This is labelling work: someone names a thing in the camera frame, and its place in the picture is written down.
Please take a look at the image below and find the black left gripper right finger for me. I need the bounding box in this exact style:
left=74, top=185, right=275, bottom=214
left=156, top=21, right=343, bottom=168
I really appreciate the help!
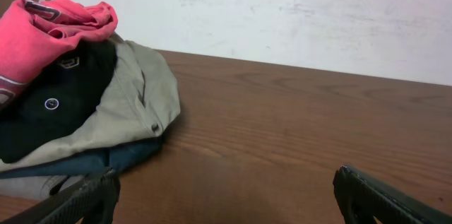
left=333, top=165, right=451, bottom=224

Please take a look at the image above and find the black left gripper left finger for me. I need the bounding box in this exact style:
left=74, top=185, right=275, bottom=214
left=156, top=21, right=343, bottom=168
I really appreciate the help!
left=1, top=167, right=121, bottom=224

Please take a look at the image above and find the red soccer t-shirt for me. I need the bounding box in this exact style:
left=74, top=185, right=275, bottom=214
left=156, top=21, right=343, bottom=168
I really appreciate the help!
left=1, top=0, right=118, bottom=107

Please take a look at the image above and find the navy blue folded garment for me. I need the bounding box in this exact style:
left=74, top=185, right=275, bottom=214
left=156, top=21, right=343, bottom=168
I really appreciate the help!
left=1, top=136, right=165, bottom=179

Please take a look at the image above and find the light grey folded garment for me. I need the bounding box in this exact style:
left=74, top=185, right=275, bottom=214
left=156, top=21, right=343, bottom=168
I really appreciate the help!
left=1, top=175, right=84, bottom=200

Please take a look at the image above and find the black polo shirt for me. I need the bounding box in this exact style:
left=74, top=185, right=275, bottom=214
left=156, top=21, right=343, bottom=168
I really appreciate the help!
left=1, top=40, right=117, bottom=164

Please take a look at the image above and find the khaki folded shirt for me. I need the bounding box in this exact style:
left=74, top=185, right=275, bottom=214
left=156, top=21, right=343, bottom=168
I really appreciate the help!
left=1, top=34, right=181, bottom=172

